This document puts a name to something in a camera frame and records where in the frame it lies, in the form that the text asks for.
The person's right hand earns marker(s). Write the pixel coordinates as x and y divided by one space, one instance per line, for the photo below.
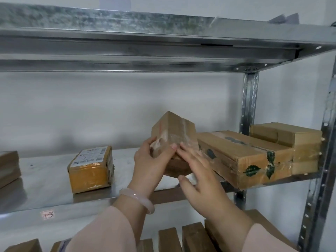
212 196

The person's left hand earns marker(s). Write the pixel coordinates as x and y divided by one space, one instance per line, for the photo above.
147 170

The person's right thumb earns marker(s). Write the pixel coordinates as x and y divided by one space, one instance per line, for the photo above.
187 185

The person's left thumb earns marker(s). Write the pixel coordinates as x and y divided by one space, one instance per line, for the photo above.
166 154

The small taped cardboard box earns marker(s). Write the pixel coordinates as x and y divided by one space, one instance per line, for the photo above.
170 128

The person's right forearm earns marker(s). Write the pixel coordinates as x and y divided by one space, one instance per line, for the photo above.
262 238

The person's left forearm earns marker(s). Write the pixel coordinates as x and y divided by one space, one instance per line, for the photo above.
110 228

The row of brown cardboard boxes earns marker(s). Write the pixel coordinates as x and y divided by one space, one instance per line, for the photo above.
195 237

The long cardboard box leaf print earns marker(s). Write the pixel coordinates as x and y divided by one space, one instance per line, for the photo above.
236 152

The yellow taped parcel white label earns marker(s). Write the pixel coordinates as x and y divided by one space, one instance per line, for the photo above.
89 175

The perforated metal shelf upright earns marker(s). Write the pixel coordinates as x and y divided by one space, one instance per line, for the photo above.
249 102
315 207

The galvanized metal shelf board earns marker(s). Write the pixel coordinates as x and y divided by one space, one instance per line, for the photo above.
131 41
44 181

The plain taped cardboard box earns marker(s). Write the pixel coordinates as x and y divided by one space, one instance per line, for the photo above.
301 139

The white handwritten label sticker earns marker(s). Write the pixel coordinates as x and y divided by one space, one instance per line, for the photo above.
47 215

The brown cardboard box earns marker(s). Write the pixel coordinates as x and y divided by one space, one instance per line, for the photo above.
9 167

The grey paper packets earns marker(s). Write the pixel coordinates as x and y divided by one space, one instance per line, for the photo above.
284 18

